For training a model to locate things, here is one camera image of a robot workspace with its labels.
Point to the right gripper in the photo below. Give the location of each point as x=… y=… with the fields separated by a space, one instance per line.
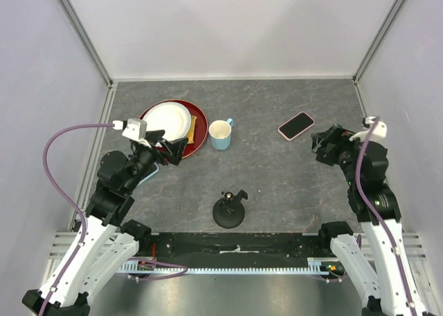
x=336 y=134

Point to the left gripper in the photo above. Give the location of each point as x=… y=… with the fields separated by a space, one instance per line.
x=174 y=151

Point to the blue case phone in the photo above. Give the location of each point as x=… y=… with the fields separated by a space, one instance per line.
x=154 y=169

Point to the black round phone stand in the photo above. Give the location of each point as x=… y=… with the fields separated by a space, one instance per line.
x=228 y=211

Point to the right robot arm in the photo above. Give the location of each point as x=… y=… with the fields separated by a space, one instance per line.
x=385 y=284

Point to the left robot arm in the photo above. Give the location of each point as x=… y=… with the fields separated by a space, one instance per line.
x=104 y=241

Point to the pink case phone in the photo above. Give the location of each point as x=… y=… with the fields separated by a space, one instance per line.
x=296 y=126

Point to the white paper plate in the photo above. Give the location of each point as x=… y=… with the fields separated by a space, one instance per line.
x=172 y=117

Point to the yellow sponge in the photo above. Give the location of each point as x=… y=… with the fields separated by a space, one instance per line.
x=191 y=131

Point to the red round tray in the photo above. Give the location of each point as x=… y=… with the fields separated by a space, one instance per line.
x=201 y=127

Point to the light blue mug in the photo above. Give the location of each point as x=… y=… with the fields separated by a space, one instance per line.
x=220 y=133

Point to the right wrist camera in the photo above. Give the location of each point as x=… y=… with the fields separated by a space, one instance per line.
x=374 y=130

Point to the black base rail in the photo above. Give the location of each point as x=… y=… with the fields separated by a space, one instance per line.
x=234 y=251

